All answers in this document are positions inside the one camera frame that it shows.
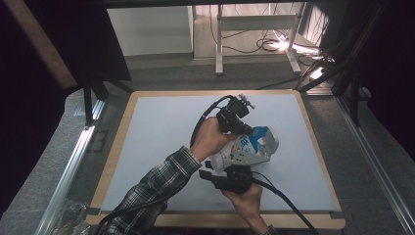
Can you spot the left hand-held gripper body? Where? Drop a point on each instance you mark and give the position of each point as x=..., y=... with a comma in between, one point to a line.
x=233, y=112

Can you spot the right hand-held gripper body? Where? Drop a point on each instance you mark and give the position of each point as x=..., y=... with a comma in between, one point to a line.
x=231, y=181

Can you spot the white bag with vegetable print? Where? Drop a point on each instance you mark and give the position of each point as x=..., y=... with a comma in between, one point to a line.
x=262, y=143

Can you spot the person's right hand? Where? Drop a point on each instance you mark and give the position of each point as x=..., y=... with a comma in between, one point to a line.
x=249, y=204

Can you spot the person's left hand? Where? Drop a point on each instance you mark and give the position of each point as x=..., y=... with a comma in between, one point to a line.
x=208, y=140

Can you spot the black metal stand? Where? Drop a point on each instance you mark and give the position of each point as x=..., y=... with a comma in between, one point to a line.
x=354, y=98
x=88, y=98

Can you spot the white cabinet panel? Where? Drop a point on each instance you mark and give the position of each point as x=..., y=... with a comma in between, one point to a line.
x=150, y=31

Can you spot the wooden table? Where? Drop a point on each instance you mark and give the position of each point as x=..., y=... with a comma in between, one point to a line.
x=114, y=153

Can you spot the wooden beam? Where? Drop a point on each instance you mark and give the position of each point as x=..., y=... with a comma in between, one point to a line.
x=42, y=42

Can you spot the white desk frame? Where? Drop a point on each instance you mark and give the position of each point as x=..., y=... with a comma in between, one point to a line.
x=254, y=23

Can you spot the aluminium rail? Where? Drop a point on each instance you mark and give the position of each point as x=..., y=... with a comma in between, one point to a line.
x=375, y=166
x=70, y=173

